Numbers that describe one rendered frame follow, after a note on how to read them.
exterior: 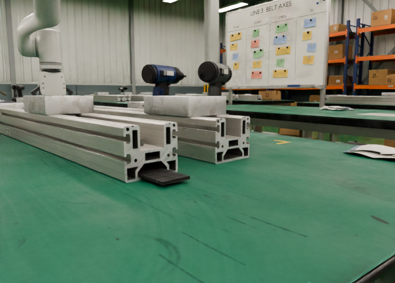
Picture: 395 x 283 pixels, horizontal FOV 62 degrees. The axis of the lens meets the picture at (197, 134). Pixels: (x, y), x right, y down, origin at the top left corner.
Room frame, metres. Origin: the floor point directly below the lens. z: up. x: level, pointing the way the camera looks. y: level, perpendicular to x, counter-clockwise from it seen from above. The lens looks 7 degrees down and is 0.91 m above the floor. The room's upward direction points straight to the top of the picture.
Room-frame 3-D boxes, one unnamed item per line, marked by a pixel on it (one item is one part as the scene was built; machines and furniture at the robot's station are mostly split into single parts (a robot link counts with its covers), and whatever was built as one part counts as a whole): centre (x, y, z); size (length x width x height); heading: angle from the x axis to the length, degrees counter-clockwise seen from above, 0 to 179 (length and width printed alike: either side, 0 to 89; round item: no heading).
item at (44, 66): (1.37, 0.60, 1.01); 0.09 x 0.08 x 0.03; 132
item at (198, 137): (0.93, 0.20, 0.82); 0.80 x 0.10 x 0.09; 42
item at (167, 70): (1.10, 0.10, 0.89); 0.20 x 0.08 x 0.22; 145
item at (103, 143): (0.80, 0.34, 0.82); 0.80 x 0.10 x 0.09; 42
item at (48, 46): (1.37, 0.60, 1.10); 0.09 x 0.08 x 0.13; 113
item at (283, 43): (3.98, -0.87, 0.97); 1.50 x 0.50 x 1.95; 37
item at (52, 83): (1.37, 0.60, 0.95); 0.10 x 0.07 x 0.11; 132
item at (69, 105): (0.80, 0.34, 0.87); 0.16 x 0.11 x 0.07; 42
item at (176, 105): (0.75, 0.03, 0.87); 0.16 x 0.11 x 0.07; 42
